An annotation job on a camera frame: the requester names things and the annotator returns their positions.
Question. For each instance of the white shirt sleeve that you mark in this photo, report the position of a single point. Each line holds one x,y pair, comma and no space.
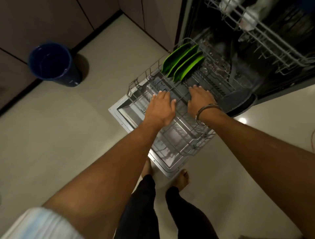
39,225

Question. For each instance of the steel dishwasher door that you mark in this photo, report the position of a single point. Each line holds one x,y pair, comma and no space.
128,113

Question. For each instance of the person's right thumb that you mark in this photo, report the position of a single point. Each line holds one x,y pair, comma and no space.
190,104

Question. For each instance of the person's left forearm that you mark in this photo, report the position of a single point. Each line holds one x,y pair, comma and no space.
110,179

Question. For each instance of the person's foot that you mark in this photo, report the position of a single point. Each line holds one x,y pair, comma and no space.
147,168
181,179

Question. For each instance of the white cup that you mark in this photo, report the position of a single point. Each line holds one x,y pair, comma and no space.
227,5
252,17

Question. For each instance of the person's leg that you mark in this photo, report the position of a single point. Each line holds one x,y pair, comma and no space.
189,214
140,211

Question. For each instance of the metal wrist bangle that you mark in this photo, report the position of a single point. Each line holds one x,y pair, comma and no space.
209,107

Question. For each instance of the green plate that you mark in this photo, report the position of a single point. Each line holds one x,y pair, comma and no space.
183,61
189,69
176,57

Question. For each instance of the person's right foot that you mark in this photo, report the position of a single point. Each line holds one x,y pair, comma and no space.
181,179

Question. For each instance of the black dishwasher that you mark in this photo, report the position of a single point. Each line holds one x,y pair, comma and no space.
283,81

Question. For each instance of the person's left hand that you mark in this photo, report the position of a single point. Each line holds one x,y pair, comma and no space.
160,109

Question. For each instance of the person's left leg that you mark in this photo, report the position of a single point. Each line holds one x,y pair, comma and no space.
140,211

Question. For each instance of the person's right leg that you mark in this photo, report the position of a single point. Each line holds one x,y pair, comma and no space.
189,214

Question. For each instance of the person's right forearm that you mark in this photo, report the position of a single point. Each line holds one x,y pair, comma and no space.
265,157

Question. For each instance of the person's right hand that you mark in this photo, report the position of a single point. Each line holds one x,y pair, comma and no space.
200,99

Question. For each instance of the dark blue bucket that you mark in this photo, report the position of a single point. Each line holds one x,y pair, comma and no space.
53,64

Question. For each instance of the person's left foot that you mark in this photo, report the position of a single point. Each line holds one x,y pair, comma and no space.
147,168

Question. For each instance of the person's left thumb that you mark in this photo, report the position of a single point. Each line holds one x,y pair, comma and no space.
173,106

